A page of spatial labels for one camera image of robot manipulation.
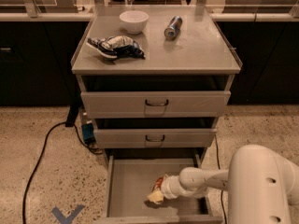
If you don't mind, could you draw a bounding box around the black cable floor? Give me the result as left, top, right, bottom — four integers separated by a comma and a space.
21, 120, 104, 224
213, 134, 228, 224

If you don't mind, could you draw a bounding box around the grey open bottom drawer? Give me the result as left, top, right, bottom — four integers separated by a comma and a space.
93, 154, 222, 224

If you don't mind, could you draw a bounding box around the grey top drawer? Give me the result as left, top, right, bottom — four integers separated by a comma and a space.
81, 91, 231, 119

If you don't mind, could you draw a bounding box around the blue silver energy drink can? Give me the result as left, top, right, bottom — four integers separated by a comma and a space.
164, 16, 182, 40

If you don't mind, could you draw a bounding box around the grey middle drawer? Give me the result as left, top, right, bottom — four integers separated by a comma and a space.
94, 129, 217, 148

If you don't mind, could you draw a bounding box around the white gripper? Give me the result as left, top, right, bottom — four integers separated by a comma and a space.
148, 175, 186, 204

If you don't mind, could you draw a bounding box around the black drawer handle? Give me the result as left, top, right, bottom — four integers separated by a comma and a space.
145, 134, 165, 142
145, 99, 169, 107

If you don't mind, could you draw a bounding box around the black top drawer handle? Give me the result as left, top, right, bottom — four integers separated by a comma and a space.
145, 99, 169, 107

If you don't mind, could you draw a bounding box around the black middle drawer handle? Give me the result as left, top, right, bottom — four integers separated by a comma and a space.
145, 134, 165, 142

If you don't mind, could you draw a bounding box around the white ceramic bowl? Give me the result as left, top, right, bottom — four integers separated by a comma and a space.
119, 10, 149, 35

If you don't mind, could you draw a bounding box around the black cable left floor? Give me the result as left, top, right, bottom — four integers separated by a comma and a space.
21, 120, 104, 224

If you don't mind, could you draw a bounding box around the blue tape floor marker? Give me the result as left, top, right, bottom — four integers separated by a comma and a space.
50, 204, 86, 224

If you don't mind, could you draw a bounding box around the blue power adapter box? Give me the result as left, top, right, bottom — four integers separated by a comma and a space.
81, 123, 95, 145

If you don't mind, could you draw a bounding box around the black cable right floor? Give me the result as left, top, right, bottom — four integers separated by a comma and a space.
213, 134, 228, 224

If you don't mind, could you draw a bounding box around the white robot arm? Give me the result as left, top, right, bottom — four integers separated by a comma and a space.
148, 145, 299, 224

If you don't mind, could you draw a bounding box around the grey metal drawer cabinet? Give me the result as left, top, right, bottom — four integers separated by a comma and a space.
70, 5, 243, 224

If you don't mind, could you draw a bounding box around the blue white chip bag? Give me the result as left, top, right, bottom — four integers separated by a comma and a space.
86, 35, 145, 60

